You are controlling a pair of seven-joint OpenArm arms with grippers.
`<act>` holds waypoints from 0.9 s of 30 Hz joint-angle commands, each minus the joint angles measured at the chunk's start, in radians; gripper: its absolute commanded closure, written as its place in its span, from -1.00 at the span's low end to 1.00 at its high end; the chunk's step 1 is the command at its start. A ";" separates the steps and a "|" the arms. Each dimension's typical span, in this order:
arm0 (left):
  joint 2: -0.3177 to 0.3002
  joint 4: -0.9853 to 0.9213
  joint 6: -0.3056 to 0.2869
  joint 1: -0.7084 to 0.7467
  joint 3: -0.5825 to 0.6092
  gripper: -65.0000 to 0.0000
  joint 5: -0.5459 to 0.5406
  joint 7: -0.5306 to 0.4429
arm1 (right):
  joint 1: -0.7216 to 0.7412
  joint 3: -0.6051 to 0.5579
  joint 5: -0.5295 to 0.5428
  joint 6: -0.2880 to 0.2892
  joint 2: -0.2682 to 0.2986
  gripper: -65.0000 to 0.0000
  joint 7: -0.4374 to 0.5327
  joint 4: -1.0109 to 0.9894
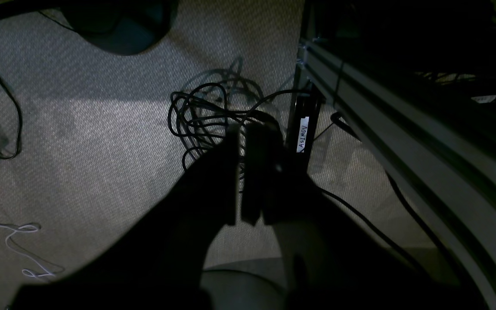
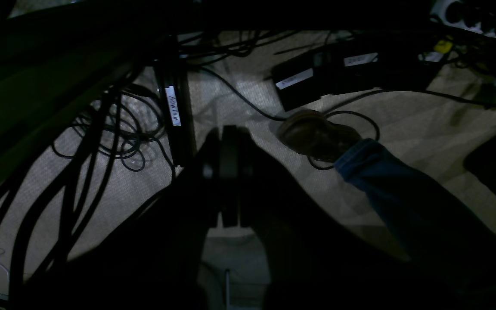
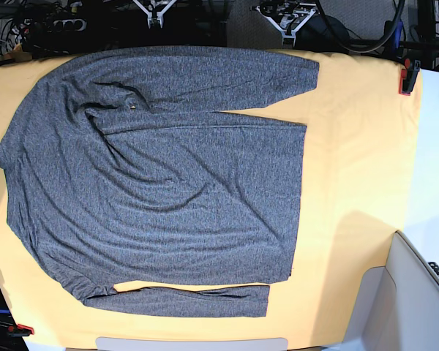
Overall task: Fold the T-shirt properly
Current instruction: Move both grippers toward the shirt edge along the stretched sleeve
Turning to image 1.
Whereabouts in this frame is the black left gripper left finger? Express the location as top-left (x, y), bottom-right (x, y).
top-left (136, 127), bottom-right (239, 276)

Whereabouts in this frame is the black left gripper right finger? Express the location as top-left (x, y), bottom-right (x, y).
top-left (242, 123), bottom-right (317, 276)

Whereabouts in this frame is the dark round chair base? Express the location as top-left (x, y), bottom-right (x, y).
top-left (60, 0), bottom-right (179, 56)

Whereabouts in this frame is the coiled black cable bundle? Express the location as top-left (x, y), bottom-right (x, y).
top-left (168, 58), bottom-right (313, 194)

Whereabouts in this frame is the thin white floor cable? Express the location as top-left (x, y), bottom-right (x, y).
top-left (0, 170), bottom-right (65, 278)

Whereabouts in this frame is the aluminium table frame rail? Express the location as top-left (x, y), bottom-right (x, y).
top-left (298, 39), bottom-right (496, 310)

